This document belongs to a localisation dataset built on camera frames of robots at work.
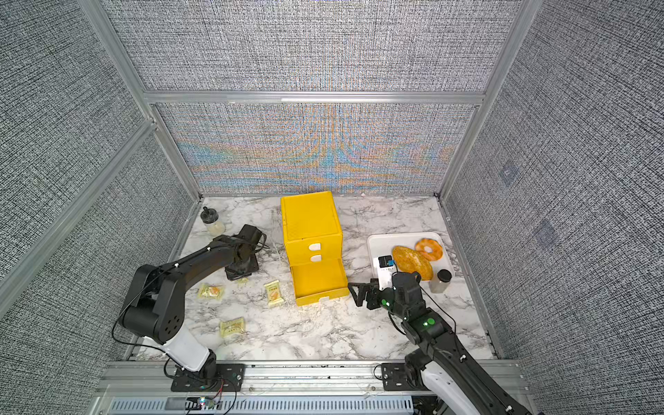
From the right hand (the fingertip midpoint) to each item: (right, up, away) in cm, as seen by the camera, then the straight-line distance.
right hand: (360, 277), depth 78 cm
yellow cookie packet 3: (-40, -4, +14) cm, 42 cm away
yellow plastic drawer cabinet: (-14, +13, +2) cm, 19 cm away
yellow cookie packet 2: (-40, -16, +4) cm, 43 cm away
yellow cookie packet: (-28, -9, +10) cm, 31 cm away
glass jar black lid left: (-56, +18, +22) cm, 62 cm away
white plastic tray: (+13, +7, +29) cm, 32 cm away
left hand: (-37, 0, +14) cm, 40 cm away
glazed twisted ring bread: (+32, +6, +22) cm, 40 cm away
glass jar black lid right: (+27, -3, +6) cm, 28 cm away
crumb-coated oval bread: (+20, +3, +15) cm, 25 cm away
